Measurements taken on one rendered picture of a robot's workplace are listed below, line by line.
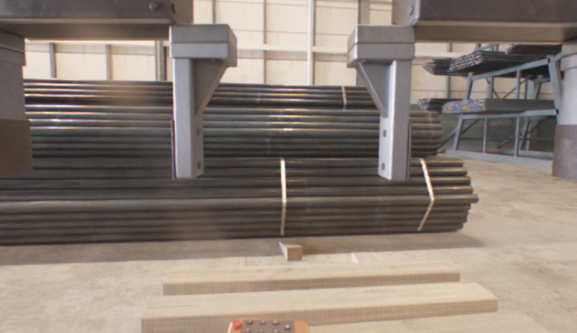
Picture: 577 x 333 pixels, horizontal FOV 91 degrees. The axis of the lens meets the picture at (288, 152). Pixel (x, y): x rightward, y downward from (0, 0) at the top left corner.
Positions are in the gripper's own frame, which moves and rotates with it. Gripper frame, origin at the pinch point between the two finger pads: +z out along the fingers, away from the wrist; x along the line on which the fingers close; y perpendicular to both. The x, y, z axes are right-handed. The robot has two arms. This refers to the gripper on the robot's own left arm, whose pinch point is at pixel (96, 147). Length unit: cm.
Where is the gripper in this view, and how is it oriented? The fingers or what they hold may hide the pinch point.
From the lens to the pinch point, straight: 25.0
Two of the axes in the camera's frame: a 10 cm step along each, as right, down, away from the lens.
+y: 0.1, -0.9, 10.0
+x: -10.0, -0.1, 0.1
